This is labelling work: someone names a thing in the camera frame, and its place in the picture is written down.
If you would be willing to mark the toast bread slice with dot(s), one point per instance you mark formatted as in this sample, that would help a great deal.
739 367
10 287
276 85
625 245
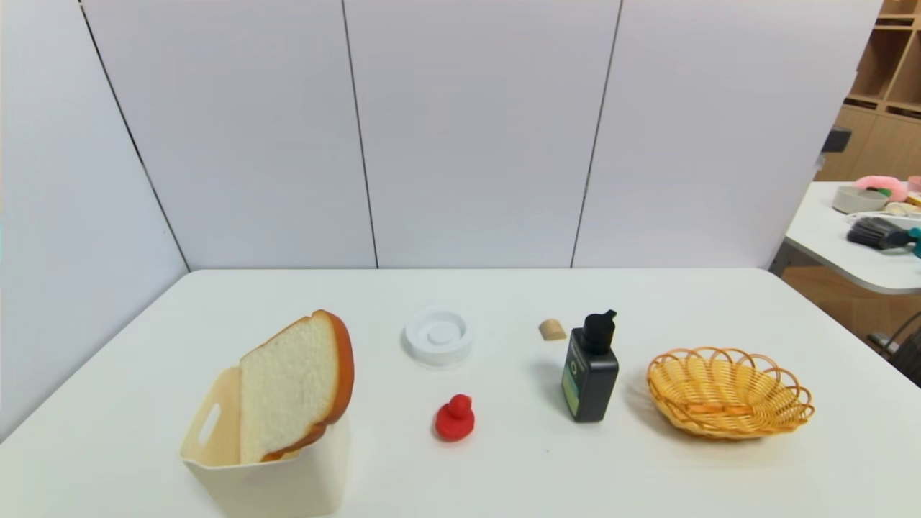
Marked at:
288 388

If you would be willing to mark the white round dish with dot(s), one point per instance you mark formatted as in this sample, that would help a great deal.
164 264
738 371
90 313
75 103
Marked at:
437 338

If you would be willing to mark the small cork piece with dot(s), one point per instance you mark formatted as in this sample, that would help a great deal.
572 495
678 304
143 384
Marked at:
552 329

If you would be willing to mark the red rubber duck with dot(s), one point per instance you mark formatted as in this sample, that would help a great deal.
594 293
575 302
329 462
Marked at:
455 423

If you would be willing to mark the black pump bottle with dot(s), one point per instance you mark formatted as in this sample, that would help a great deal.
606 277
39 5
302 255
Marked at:
590 381

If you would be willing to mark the orange wicker basket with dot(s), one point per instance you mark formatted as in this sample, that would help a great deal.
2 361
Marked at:
727 403

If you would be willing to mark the black clamp on partition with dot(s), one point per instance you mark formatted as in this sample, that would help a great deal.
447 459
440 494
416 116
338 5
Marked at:
837 139

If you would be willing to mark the white side table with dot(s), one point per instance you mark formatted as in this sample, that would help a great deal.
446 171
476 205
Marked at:
856 252

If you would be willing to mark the grey bowl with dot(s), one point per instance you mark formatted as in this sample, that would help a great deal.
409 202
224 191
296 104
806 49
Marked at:
856 200

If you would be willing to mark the black brush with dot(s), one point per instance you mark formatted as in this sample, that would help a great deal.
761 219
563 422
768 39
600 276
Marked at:
870 233

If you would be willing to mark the pink plush toy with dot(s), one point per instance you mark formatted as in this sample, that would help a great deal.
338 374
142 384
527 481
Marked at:
881 183

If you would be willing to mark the wooden shelf unit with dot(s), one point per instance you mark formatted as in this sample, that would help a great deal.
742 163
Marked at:
881 137

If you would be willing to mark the beige cloth item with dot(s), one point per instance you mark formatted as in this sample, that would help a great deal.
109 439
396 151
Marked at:
903 208

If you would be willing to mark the dark grey equipment piece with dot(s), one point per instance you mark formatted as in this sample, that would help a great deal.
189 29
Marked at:
908 360

